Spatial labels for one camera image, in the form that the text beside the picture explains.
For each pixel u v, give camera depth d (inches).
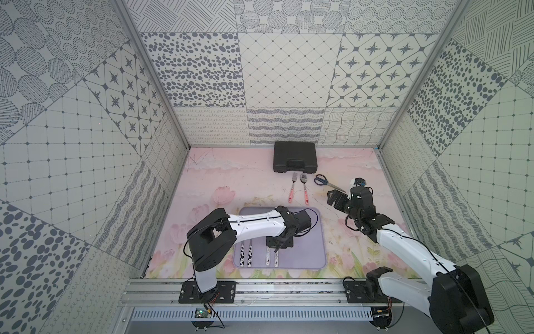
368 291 26.4
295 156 45.6
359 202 25.1
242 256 32.2
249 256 32.2
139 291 29.5
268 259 31.5
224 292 28.9
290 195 39.6
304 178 41.9
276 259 31.7
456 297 15.4
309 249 32.9
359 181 30.0
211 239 18.1
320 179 42.2
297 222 26.4
